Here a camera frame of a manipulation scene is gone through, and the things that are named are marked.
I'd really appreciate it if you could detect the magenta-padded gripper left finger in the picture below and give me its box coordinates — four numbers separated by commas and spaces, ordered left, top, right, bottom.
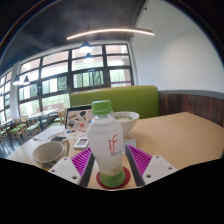
48, 147, 97, 189

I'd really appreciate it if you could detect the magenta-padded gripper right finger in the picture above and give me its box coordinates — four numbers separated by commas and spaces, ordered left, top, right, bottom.
124, 144, 179, 188

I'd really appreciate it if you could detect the white green-capped drink bottle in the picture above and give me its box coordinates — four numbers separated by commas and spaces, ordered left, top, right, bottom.
87, 99, 127, 188

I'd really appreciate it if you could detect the patterned grey paper cup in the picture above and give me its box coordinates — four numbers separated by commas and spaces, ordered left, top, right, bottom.
32, 138, 70, 169

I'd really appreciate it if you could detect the white phone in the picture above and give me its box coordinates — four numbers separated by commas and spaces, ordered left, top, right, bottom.
73, 137, 90, 150

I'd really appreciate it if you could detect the small dark box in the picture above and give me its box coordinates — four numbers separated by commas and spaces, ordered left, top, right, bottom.
50, 135, 68, 143

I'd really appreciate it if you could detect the flat round red coaster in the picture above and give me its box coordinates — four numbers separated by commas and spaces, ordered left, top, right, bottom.
96, 165, 132, 190

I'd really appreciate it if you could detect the white paper sheet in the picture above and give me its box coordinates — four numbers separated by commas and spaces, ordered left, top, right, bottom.
33, 125, 66, 142

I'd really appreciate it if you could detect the white bowl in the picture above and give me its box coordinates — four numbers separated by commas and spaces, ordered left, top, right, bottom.
109, 111, 140, 138

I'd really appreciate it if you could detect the wooden dining table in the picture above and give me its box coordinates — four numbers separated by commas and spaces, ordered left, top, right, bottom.
28, 109, 59, 132

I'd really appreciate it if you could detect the group of green-seated wooden chairs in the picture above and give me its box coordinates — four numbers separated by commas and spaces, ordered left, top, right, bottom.
0, 111, 66, 143

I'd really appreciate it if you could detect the green upholstered booth bench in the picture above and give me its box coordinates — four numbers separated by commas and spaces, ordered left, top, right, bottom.
69, 85, 160, 120

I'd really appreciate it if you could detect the curved linear ceiling light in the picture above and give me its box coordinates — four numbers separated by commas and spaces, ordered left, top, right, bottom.
66, 27, 155, 41

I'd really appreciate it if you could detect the black-framed window wall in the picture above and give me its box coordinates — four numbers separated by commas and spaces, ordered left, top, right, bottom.
0, 43, 134, 125

